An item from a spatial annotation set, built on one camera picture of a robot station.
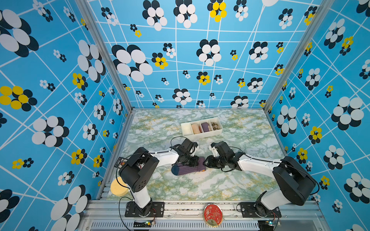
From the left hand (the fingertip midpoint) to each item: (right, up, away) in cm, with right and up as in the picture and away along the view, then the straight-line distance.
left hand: (199, 164), depth 89 cm
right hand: (+3, +1, -2) cm, 4 cm away
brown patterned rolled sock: (+12, +23, +13) cm, 29 cm away
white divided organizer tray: (-8, +20, +17) cm, 27 cm away
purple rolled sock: (+5, +23, +13) cm, 27 cm away
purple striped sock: (-12, -2, -3) cm, 12 cm away
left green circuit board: (-27, -24, -19) cm, 41 cm away
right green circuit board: (+31, -24, -19) cm, 44 cm away
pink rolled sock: (-2, +22, +11) cm, 24 cm away
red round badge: (+5, -19, -20) cm, 28 cm away
